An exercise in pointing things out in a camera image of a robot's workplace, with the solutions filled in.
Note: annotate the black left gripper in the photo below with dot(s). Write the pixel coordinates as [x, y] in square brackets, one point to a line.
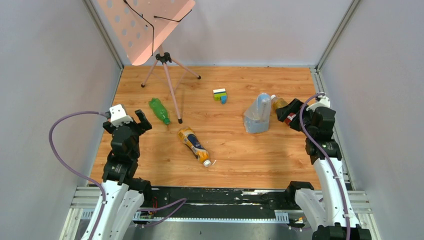
[131, 124]

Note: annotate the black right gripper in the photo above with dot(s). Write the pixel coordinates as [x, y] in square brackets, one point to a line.
[294, 106]

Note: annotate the yellow blue milk tea bottle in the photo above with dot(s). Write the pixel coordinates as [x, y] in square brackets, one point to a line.
[189, 138]

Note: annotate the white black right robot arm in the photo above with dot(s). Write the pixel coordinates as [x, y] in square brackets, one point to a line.
[331, 217]

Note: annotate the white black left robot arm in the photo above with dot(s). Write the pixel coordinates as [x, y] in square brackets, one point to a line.
[121, 193]

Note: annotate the red yellow tea bottle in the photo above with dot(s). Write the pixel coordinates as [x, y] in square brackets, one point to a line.
[278, 104]

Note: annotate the clear blue detergent bottle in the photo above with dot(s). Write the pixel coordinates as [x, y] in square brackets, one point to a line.
[256, 118]

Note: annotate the green plastic bottle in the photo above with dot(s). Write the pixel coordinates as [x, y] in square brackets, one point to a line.
[159, 110]

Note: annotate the coloured toy brick stack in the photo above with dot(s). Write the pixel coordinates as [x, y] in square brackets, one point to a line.
[220, 95]

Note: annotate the pink music stand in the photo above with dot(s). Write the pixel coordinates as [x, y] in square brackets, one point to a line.
[142, 26]

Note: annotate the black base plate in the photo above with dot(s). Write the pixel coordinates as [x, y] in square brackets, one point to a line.
[219, 203]

